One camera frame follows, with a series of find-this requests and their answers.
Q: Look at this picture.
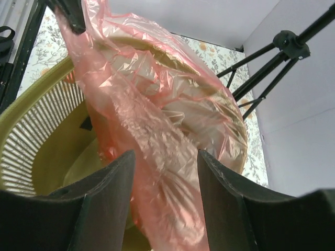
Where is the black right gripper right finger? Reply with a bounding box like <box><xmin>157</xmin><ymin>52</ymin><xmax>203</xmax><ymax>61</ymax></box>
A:
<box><xmin>197</xmin><ymin>150</ymin><xmax>334</xmax><ymax>250</ymax></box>

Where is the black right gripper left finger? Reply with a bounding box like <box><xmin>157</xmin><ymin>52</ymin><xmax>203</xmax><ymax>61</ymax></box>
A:
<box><xmin>1</xmin><ymin>150</ymin><xmax>135</xmax><ymax>250</ymax></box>

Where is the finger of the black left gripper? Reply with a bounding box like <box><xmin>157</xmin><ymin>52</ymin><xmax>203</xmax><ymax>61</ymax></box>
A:
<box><xmin>46</xmin><ymin>0</ymin><xmax>86</xmax><ymax>34</ymax></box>

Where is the olive green mesh trash bin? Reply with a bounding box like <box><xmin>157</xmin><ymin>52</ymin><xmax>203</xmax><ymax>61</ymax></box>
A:
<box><xmin>0</xmin><ymin>36</ymin><xmax>248</xmax><ymax>251</ymax></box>

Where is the red plastic trash bag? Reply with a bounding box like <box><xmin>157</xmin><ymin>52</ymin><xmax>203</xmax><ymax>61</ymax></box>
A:
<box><xmin>55</xmin><ymin>1</ymin><xmax>247</xmax><ymax>250</ymax></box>

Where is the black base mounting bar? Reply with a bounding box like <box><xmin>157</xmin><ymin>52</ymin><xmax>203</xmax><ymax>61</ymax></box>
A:
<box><xmin>1</xmin><ymin>1</ymin><xmax>46</xmax><ymax>112</ymax></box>

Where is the black perforated music stand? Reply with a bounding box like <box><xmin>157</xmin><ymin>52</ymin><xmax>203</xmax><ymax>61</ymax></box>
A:
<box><xmin>217</xmin><ymin>5</ymin><xmax>334</xmax><ymax>120</ymax></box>

